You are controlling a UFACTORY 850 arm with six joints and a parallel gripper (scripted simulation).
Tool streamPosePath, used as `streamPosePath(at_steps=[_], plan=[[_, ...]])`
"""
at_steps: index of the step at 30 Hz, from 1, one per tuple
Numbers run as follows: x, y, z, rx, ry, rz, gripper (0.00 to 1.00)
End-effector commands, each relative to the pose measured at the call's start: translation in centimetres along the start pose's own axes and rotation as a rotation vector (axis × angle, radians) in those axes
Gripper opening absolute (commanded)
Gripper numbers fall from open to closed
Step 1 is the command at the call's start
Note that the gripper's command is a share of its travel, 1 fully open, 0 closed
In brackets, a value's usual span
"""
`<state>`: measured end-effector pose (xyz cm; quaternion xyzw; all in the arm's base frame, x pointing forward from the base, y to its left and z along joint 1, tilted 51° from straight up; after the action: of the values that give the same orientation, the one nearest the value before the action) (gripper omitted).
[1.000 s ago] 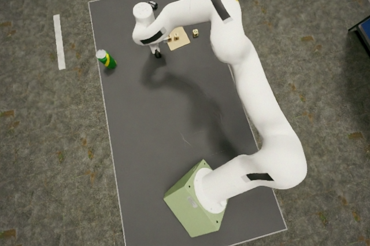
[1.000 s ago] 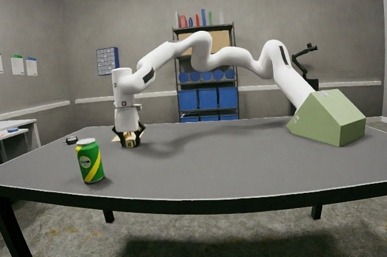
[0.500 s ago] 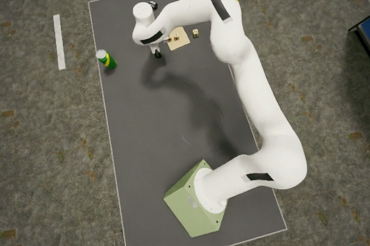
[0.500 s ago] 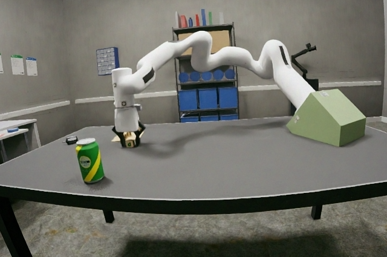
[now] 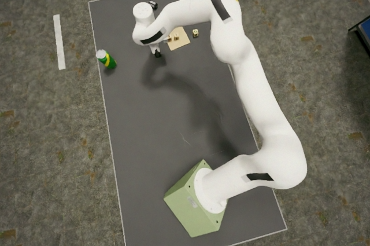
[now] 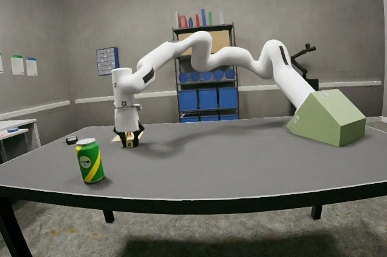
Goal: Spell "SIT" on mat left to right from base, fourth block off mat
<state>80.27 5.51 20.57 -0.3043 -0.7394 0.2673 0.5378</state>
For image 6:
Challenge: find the green drink can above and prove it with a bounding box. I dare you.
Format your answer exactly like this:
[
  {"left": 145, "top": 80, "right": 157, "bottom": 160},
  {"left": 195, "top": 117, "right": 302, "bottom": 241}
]
[{"left": 76, "top": 138, "right": 104, "bottom": 183}]

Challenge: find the beige square mat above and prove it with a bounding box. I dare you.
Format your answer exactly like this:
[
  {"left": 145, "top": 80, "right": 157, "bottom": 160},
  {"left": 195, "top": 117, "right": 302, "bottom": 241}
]
[{"left": 111, "top": 132, "right": 143, "bottom": 142}]

